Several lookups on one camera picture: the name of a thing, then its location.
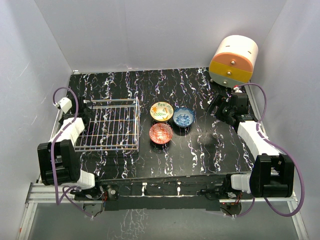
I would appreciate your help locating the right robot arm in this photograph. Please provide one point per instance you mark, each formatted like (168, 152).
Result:
(272, 175)

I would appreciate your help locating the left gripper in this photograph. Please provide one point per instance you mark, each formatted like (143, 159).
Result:
(90, 113)

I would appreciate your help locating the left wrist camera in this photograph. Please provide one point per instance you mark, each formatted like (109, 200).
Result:
(63, 104)

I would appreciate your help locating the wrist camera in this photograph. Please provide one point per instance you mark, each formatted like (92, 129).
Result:
(237, 89)
(63, 104)

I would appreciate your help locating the red patterned bowl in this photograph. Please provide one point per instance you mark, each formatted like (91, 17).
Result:
(160, 133)

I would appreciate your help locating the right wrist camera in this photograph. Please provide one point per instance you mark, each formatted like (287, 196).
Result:
(237, 89)

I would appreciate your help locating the aluminium frame rail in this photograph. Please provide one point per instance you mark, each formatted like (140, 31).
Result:
(38, 193)

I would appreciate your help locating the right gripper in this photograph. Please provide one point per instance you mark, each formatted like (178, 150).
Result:
(223, 101)

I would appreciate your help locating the round pastel drawer cabinet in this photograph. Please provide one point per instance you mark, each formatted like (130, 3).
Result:
(234, 61)

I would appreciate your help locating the white wire dish rack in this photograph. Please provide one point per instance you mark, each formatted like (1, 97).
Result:
(116, 126)

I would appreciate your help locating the yellow floral bowl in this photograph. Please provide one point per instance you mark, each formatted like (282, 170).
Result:
(161, 112)

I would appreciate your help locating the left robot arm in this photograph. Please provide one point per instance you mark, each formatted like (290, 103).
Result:
(67, 161)

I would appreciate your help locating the blue floral bowl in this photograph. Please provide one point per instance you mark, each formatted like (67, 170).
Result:
(183, 117)

